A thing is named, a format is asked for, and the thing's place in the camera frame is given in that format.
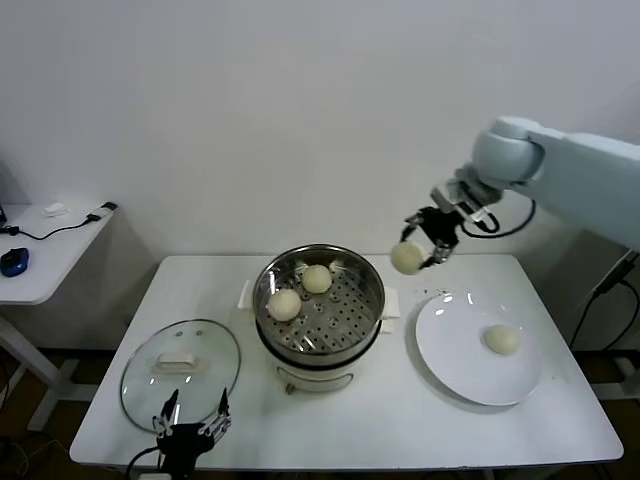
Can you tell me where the grey usb adapter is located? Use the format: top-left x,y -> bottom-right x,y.
85,202 -> 119,223

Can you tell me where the white steamed baozi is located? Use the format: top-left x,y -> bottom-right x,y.
301,263 -> 333,295
267,288 -> 303,322
481,323 -> 522,357
389,240 -> 430,276

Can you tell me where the white side table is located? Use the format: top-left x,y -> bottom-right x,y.
0,203 -> 121,434

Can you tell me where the black power cable with adapter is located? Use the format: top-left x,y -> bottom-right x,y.
568,249 -> 640,351

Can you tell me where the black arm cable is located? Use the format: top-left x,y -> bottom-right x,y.
124,446 -> 164,476
462,197 -> 537,237

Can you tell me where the white round plate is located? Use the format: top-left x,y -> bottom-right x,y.
413,292 -> 543,407

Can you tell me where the stainless steel steamer basket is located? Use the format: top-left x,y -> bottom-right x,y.
252,243 -> 387,369

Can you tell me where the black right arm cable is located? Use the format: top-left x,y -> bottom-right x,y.
462,197 -> 537,237

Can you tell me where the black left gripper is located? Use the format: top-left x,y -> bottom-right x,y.
152,388 -> 234,474

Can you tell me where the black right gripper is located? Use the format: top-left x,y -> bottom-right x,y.
399,206 -> 464,271

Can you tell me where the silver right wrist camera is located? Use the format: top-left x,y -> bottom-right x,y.
430,180 -> 494,224

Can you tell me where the glass lid with cream handle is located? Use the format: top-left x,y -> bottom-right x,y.
118,318 -> 242,435

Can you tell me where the blue computer mouse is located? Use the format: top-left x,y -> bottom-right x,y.
0,247 -> 32,278

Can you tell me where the cream electric cooking pot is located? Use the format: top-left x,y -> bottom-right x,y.
238,279 -> 403,396

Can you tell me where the thin black desk cable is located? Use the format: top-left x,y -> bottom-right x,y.
0,213 -> 99,242

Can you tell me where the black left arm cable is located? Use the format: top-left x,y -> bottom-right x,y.
124,446 -> 164,476

